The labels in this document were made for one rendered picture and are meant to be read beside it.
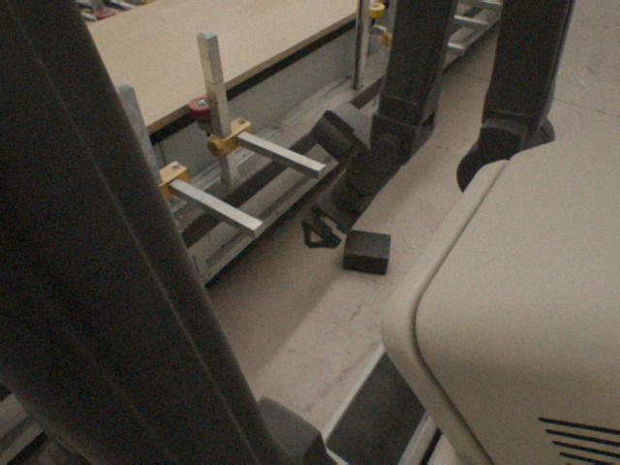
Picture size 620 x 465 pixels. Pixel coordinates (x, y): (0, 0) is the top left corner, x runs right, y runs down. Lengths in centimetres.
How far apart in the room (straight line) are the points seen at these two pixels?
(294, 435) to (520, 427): 11
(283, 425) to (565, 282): 15
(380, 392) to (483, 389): 30
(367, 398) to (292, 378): 117
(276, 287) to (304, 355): 35
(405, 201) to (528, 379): 215
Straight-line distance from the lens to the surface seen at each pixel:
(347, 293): 189
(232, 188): 130
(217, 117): 119
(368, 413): 52
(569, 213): 25
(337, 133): 59
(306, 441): 23
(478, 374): 23
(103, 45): 183
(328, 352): 173
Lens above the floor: 152
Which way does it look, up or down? 46 degrees down
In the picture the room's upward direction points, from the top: straight up
